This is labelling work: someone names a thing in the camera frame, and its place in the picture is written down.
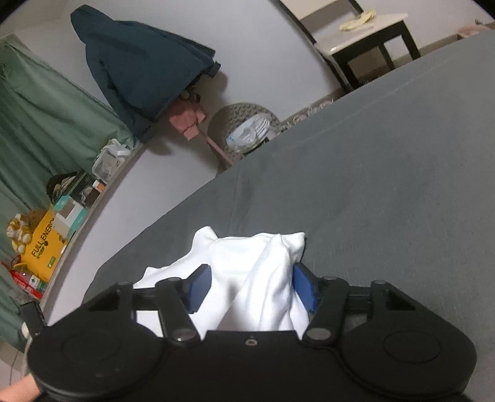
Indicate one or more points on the pink cloth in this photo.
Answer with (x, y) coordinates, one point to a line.
(185, 116)

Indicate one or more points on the patterned floor rug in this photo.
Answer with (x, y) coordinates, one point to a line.
(305, 114)

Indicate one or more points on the white plastic bag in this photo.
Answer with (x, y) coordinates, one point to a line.
(247, 133)

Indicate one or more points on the clear plastic storage container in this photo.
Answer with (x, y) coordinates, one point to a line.
(106, 164)

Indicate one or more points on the black wooden chair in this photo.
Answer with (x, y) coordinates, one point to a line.
(297, 19)

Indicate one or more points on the dark printed box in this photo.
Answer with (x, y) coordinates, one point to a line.
(83, 191)

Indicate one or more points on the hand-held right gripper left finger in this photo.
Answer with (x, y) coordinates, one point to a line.
(199, 286)

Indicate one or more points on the teal white box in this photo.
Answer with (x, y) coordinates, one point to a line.
(67, 214)

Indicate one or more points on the grey bed sheet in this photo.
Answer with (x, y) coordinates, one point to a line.
(367, 174)

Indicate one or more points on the white top black table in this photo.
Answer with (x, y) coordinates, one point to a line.
(348, 38)

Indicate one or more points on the green curtain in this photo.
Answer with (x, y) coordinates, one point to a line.
(46, 127)

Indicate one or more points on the yellow cardboard box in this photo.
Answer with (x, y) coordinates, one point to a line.
(42, 247)

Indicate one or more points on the person's left forearm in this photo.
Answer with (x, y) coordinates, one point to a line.
(15, 391)

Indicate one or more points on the red snack packets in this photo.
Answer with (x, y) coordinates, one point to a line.
(27, 284)

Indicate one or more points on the white shirt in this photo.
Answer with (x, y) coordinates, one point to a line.
(263, 278)

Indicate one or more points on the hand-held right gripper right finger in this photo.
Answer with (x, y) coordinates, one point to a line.
(305, 288)

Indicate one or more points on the pale yellow cloth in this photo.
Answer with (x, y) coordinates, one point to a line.
(355, 24)

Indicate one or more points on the round woven basket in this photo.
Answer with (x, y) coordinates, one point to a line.
(232, 112)

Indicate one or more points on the yellow white plush toy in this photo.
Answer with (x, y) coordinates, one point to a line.
(19, 232)

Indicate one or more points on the dark teal jacket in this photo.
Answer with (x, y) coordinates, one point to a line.
(135, 69)

